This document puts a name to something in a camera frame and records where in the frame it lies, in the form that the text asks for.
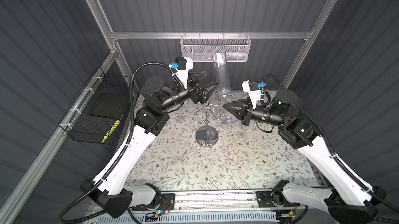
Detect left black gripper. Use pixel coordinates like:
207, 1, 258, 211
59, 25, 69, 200
158, 71, 217, 116

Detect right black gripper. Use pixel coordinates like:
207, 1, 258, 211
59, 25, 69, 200
223, 98, 285, 128

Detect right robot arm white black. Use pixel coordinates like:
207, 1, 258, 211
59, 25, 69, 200
223, 90, 386, 224

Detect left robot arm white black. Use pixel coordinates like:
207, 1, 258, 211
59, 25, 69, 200
81, 72, 219, 218

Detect chrome wine glass rack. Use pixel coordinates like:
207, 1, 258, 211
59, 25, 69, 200
188, 97, 229, 148

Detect items in white basket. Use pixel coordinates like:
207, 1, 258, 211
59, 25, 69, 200
225, 52, 248, 62

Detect floral patterned table mat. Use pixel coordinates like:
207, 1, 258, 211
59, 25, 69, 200
125, 100, 321, 191

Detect yellow black striped item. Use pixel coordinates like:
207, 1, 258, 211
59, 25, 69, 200
101, 120, 121, 144

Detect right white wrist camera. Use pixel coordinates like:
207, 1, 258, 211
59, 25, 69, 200
242, 80, 265, 109

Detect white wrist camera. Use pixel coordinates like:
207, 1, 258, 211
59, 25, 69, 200
169, 57, 193, 90
242, 80, 265, 109

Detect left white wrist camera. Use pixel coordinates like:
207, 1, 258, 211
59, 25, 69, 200
169, 57, 193, 90

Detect white wire mesh basket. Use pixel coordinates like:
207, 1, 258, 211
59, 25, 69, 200
180, 35, 251, 63

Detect right black corrugated cable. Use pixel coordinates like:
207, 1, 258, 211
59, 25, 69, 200
261, 73, 399, 222

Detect black corrugated cable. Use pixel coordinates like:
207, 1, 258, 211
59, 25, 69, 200
57, 61, 185, 224
261, 73, 399, 222

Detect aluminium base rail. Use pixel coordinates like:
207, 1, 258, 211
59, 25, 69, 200
90, 188, 340, 214

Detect black wire basket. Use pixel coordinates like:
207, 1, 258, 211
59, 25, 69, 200
59, 68, 130, 145

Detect left black corrugated cable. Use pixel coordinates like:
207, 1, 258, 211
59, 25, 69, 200
57, 61, 185, 224

